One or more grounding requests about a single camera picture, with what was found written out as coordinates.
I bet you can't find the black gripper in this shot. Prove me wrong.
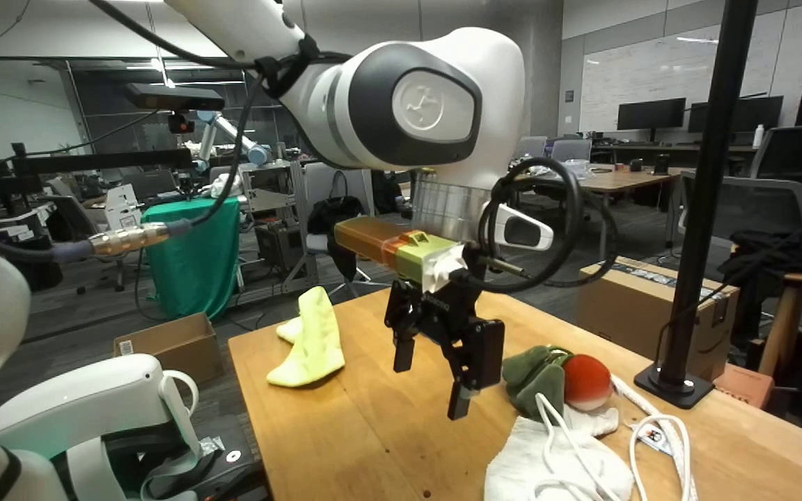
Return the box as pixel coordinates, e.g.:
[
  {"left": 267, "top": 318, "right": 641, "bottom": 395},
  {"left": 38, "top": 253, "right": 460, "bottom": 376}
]
[{"left": 381, "top": 268, "right": 506, "bottom": 424}]

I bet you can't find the yellow-green towel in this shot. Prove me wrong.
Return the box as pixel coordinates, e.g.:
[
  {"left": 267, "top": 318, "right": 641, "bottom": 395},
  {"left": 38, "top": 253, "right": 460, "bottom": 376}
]
[{"left": 265, "top": 283, "right": 349, "bottom": 392}]

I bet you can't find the red cloth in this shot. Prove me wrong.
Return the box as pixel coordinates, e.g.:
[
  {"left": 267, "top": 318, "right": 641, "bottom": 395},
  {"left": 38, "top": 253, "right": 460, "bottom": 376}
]
[{"left": 559, "top": 351, "right": 615, "bottom": 415}]

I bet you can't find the white chair with black bag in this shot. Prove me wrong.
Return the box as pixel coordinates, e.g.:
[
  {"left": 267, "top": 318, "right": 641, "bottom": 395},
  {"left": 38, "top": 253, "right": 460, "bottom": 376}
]
[{"left": 297, "top": 165, "right": 378, "bottom": 286}]

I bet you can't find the cardboard box with black tape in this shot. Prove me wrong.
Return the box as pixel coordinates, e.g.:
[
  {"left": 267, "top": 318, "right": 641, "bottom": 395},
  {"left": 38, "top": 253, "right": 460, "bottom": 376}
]
[{"left": 577, "top": 253, "right": 740, "bottom": 385}]

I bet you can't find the long wooden office table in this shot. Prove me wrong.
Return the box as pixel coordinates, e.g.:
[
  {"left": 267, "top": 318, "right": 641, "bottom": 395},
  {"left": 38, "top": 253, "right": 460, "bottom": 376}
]
[{"left": 573, "top": 165, "right": 679, "bottom": 223}]

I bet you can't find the dark green draped cloth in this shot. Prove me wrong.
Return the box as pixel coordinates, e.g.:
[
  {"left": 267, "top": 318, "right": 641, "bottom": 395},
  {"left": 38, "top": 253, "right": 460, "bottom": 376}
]
[{"left": 139, "top": 196, "right": 244, "bottom": 324}]

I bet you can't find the small open cardboard box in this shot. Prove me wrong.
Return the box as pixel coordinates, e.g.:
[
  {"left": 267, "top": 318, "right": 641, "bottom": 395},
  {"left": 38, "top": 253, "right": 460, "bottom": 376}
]
[{"left": 108, "top": 312, "right": 232, "bottom": 392}]

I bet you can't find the flat reddish cardboard box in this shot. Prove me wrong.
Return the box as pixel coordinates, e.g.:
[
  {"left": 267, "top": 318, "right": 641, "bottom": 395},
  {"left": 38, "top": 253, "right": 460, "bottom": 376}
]
[{"left": 710, "top": 361, "right": 778, "bottom": 413}]

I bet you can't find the black pole with base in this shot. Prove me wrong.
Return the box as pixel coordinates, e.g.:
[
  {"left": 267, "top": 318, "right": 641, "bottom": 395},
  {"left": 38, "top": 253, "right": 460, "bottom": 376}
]
[{"left": 632, "top": 0, "right": 762, "bottom": 413}]

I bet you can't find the white paper sign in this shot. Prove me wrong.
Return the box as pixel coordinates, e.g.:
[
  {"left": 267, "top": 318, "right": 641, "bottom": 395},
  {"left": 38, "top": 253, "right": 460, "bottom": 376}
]
[{"left": 100, "top": 182, "right": 146, "bottom": 235}]

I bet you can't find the grey office chair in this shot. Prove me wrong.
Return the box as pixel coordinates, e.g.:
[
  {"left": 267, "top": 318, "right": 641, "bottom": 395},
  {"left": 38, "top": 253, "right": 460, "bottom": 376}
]
[{"left": 694, "top": 175, "right": 802, "bottom": 274}]

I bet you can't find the black cloth on stool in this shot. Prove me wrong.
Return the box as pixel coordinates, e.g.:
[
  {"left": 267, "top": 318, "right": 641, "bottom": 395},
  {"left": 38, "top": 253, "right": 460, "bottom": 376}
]
[{"left": 716, "top": 228, "right": 802, "bottom": 300}]

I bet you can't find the round wooden stool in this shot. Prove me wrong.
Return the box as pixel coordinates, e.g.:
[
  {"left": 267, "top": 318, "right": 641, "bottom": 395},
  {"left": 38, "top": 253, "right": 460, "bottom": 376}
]
[{"left": 754, "top": 269, "right": 802, "bottom": 379}]

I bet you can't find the black boom bar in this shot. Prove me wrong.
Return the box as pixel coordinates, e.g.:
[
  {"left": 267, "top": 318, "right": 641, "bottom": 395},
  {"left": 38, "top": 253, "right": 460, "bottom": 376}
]
[{"left": 0, "top": 144, "right": 200, "bottom": 190}]

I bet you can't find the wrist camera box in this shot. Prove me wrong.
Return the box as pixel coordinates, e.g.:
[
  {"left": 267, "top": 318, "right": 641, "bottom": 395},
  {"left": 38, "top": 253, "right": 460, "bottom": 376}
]
[{"left": 329, "top": 212, "right": 471, "bottom": 299}]

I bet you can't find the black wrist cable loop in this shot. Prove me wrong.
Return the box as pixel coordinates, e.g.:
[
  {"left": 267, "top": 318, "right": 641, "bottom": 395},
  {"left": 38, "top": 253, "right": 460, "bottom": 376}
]
[{"left": 477, "top": 155, "right": 625, "bottom": 299}]

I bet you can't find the white rope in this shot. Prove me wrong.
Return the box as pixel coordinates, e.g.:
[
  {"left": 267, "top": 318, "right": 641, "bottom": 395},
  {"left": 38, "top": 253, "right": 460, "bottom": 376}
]
[{"left": 531, "top": 370, "right": 703, "bottom": 501}]

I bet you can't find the thick black conduit cable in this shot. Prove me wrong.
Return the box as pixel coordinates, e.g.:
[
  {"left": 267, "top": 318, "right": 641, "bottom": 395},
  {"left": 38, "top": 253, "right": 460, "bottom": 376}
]
[{"left": 0, "top": 79, "right": 260, "bottom": 269}]

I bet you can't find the wall whiteboard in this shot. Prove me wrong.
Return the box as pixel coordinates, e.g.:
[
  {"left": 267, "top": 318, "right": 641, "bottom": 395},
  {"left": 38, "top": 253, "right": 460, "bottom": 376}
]
[{"left": 577, "top": 26, "right": 729, "bottom": 134}]

